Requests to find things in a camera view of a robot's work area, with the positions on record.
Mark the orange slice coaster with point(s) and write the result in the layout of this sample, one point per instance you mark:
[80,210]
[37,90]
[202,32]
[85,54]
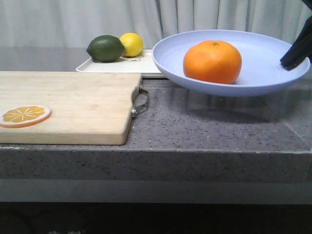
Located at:
[23,116]

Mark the green lime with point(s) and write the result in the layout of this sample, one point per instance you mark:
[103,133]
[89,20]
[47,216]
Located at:
[105,48]

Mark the light blue plate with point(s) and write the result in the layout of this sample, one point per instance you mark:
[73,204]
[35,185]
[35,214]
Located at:
[261,72]

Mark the orange fruit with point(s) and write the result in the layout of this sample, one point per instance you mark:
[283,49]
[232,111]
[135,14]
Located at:
[213,61]

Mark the yellow lemon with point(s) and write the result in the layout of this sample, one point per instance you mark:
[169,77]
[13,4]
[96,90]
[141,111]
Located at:
[133,44]

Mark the wooden cutting board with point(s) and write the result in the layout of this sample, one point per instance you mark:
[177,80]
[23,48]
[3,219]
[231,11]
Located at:
[88,108]

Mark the cream white tray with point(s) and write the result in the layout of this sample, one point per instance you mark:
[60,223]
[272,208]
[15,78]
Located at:
[143,63]

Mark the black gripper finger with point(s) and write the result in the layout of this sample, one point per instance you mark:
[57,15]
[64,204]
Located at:
[301,48]

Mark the grey curtain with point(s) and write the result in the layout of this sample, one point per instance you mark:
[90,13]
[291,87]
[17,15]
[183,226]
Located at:
[74,23]

